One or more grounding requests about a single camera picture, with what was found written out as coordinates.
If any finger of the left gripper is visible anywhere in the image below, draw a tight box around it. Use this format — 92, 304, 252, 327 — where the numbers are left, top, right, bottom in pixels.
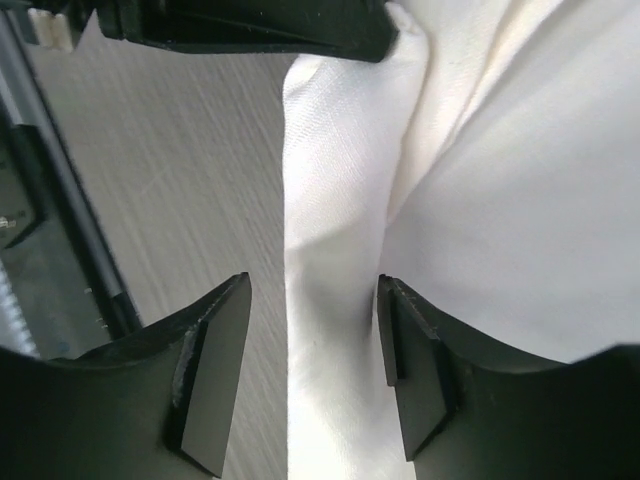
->
97, 0, 398, 63

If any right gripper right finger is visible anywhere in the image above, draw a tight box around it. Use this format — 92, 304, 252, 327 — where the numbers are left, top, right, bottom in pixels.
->
377, 275, 639, 479

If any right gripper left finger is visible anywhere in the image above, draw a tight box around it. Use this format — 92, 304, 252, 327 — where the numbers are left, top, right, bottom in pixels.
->
1, 273, 251, 479

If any white cloth napkin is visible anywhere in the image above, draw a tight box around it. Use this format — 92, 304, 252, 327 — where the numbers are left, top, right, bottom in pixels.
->
282, 1, 639, 479

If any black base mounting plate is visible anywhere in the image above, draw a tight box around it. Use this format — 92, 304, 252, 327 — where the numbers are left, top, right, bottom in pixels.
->
1, 11, 142, 359

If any white slotted cable duct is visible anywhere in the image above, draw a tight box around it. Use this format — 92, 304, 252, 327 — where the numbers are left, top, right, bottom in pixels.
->
0, 265, 39, 358

